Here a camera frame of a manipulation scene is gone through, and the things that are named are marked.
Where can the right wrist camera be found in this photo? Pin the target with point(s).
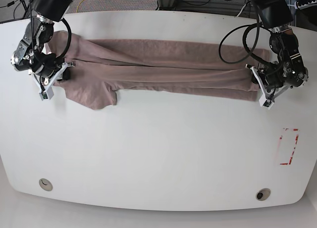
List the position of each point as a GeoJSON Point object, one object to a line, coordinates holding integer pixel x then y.
{"type": "Point", "coordinates": [46, 94]}

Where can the table grommet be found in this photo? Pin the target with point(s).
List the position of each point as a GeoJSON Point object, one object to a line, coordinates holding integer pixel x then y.
{"type": "Point", "coordinates": [263, 194]}
{"type": "Point", "coordinates": [45, 184]}

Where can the right table grommet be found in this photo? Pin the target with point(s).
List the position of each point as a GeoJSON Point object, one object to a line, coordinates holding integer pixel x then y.
{"type": "Point", "coordinates": [263, 194]}

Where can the dusty pink T-shirt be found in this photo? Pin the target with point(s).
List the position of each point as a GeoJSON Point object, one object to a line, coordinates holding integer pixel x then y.
{"type": "Point", "coordinates": [104, 66]}

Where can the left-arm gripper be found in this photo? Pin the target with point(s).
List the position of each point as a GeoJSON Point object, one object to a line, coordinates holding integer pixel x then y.
{"type": "Point", "coordinates": [270, 88]}

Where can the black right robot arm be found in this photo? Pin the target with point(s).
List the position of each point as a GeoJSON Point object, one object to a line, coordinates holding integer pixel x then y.
{"type": "Point", "coordinates": [46, 68]}

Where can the left table grommet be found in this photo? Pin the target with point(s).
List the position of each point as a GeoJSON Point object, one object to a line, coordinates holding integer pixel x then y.
{"type": "Point", "coordinates": [45, 184]}

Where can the red tape marking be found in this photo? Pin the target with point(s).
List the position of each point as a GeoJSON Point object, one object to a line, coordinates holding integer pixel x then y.
{"type": "Point", "coordinates": [286, 146]}

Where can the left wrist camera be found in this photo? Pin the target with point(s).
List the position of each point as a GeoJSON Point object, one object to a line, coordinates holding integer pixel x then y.
{"type": "Point", "coordinates": [266, 103]}

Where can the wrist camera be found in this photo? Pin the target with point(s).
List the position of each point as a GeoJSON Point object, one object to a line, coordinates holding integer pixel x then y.
{"type": "Point", "coordinates": [46, 94]}
{"type": "Point", "coordinates": [266, 103]}

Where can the white power strip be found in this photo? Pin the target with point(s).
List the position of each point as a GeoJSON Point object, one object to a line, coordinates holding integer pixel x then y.
{"type": "Point", "coordinates": [302, 4]}

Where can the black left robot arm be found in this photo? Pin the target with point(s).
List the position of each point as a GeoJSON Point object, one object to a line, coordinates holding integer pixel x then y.
{"type": "Point", "coordinates": [274, 78]}

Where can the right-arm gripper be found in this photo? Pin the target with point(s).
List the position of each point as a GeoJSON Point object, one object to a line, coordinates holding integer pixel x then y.
{"type": "Point", "coordinates": [44, 83]}

